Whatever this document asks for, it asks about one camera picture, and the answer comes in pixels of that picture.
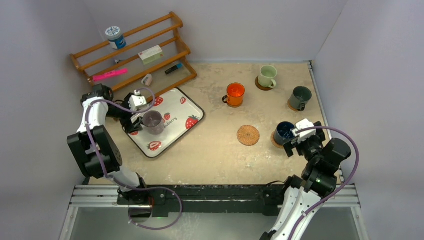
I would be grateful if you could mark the light green mug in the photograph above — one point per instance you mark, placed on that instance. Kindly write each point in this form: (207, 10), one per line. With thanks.
(267, 75)

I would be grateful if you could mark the dark green mug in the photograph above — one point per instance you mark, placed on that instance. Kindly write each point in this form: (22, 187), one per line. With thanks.
(300, 97)

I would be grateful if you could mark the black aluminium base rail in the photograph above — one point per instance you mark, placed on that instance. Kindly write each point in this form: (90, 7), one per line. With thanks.
(243, 199)

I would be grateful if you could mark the orange mug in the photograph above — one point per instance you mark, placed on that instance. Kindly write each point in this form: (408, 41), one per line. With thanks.
(234, 95)

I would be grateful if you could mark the black blue marker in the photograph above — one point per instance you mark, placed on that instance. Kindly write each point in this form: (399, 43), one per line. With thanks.
(173, 68)

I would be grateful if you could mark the dark blue mug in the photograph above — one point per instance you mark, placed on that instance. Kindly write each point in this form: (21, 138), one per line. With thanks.
(283, 132)

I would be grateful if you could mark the woven rattan round coaster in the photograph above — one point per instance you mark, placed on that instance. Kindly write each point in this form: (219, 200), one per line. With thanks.
(248, 135)

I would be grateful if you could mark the blue white lidded jar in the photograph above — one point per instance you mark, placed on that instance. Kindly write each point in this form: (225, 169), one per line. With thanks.
(115, 37)

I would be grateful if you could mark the dark grooved wooden coaster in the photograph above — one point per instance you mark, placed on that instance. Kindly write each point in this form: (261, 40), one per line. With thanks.
(261, 87)

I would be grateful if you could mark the white strawberry metal tray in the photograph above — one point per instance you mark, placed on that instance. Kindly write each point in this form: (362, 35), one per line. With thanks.
(180, 114)

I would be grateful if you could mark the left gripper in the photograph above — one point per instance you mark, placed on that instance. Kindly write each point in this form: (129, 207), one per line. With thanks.
(130, 127)

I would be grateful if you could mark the small white pink object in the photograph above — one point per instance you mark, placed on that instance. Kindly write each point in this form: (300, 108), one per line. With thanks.
(147, 80)

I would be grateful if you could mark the pink highlighter marker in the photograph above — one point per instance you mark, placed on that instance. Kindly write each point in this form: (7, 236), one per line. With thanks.
(110, 74)

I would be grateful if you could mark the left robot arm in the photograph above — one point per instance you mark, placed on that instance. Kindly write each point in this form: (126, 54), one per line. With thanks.
(93, 148)

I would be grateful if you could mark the brown wooden round coaster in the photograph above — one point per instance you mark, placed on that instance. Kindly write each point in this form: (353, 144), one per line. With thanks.
(290, 107)

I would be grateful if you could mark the white green small box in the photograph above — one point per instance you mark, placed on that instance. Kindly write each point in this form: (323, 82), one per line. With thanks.
(150, 55)

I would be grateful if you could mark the wooden tiered shelf rack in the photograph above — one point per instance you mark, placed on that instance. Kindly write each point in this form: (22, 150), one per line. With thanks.
(134, 63)

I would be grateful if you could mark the lilac purple mug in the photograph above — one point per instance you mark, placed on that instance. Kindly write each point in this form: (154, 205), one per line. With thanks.
(153, 122)

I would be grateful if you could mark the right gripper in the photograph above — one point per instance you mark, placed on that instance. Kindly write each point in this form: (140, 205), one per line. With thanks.
(299, 141)

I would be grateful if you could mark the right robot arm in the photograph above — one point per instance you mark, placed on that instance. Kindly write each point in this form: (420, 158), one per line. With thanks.
(303, 196)

